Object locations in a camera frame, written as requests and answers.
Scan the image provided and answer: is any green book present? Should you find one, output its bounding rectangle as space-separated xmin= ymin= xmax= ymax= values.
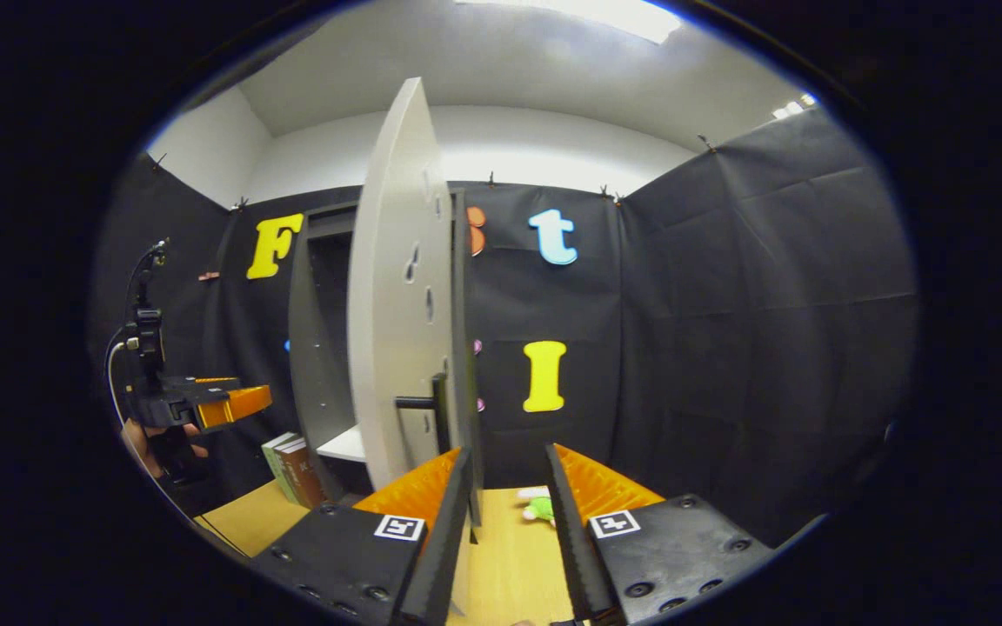
xmin=261 ymin=432 xmax=304 ymax=507

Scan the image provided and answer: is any beige cabinet door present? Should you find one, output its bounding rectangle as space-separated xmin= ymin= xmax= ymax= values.
xmin=346 ymin=77 xmax=474 ymax=614

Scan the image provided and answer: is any black cabinet door handle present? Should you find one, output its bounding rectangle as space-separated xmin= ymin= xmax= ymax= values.
xmin=394 ymin=372 xmax=451 ymax=455

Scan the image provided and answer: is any black backdrop cloth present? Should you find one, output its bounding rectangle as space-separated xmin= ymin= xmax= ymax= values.
xmin=90 ymin=104 xmax=918 ymax=549

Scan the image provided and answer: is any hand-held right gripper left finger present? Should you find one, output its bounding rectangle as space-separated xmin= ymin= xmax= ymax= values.
xmin=249 ymin=446 xmax=474 ymax=626

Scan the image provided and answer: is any long ceiling light panel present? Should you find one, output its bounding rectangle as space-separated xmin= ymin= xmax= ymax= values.
xmin=458 ymin=0 xmax=685 ymax=44

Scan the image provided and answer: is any small ceiling light panel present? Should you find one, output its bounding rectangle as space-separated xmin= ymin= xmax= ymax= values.
xmin=771 ymin=91 xmax=818 ymax=121

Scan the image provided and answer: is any white cable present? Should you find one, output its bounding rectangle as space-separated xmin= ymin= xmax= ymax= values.
xmin=106 ymin=339 xmax=132 ymax=427

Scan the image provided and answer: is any dark grey cabinet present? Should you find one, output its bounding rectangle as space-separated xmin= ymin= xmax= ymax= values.
xmin=287 ymin=187 xmax=483 ymax=527

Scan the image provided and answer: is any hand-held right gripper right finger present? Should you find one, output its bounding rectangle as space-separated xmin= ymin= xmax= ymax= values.
xmin=544 ymin=442 xmax=776 ymax=626

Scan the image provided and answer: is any green plush toy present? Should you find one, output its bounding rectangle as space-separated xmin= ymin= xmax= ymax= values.
xmin=517 ymin=487 xmax=557 ymax=527

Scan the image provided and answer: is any white cabinet shelf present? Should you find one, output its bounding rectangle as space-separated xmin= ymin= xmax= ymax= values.
xmin=317 ymin=424 xmax=369 ymax=463

